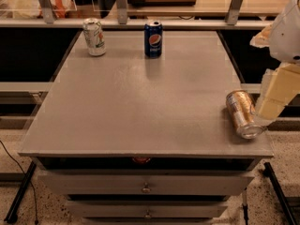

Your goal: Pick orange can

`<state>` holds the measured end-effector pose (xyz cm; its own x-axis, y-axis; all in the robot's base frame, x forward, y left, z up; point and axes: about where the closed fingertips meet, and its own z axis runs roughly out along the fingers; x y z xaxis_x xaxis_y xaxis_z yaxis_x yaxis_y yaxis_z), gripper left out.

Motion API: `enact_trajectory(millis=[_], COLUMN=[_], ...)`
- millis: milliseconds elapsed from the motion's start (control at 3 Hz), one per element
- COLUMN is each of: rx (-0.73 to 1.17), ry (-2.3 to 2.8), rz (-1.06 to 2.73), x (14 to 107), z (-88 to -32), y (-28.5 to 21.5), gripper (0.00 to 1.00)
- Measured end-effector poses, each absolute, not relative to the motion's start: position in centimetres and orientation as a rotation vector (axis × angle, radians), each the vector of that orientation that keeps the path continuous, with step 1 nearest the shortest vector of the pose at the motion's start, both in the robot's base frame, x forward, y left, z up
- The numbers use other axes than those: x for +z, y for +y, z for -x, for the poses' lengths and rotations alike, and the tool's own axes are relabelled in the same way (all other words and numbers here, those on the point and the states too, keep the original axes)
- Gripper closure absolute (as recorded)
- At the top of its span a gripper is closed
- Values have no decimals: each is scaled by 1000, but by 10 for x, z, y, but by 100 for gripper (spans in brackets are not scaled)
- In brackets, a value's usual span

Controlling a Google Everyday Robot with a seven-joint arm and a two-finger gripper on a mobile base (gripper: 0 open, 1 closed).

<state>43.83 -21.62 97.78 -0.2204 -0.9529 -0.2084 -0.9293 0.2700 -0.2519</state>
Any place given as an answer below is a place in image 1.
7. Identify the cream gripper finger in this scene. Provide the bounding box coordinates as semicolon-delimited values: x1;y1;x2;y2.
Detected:
249;25;272;48
255;63;300;120

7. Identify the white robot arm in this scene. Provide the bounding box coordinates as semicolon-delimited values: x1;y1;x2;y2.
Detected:
250;0;300;120

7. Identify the blue Pepsi can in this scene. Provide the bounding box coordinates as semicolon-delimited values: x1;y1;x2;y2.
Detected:
144;21;163;58

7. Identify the white green soda can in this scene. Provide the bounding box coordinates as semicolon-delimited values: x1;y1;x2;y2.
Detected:
82;18;106;56

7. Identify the grey drawer cabinet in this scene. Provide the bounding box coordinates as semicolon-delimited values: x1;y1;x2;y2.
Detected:
21;31;273;225

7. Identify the upper drawer knob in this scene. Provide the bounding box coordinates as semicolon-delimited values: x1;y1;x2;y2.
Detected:
142;183;151;194

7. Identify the drawer knob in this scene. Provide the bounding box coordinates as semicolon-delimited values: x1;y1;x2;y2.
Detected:
144;211;152;219
142;183;151;194

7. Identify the lower drawer knob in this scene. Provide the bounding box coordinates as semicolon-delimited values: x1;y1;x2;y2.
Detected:
144;211;152;219

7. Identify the orange white plastic bag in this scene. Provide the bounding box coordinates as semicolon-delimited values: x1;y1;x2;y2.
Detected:
0;0;76;19

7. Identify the right metal bracket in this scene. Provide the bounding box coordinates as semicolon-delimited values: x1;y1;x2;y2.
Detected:
225;0;243;25

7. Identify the metal bracket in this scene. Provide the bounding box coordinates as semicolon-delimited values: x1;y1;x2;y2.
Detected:
115;0;128;24
38;0;56;23
225;0;243;25

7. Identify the black right floor rail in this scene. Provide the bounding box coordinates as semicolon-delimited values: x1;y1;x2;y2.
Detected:
262;162;300;225

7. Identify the black floor rail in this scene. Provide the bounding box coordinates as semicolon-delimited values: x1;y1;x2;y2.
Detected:
262;162;300;225
0;162;37;224

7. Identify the middle metal bracket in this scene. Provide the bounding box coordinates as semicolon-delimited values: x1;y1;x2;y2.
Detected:
115;0;128;24

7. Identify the left metal bracket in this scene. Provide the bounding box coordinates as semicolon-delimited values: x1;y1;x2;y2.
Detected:
38;0;56;23

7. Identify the black floor cable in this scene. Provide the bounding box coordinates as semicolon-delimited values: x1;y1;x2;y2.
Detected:
0;140;40;225

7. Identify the black left floor rail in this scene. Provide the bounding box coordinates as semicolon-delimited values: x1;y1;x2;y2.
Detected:
0;162;37;224

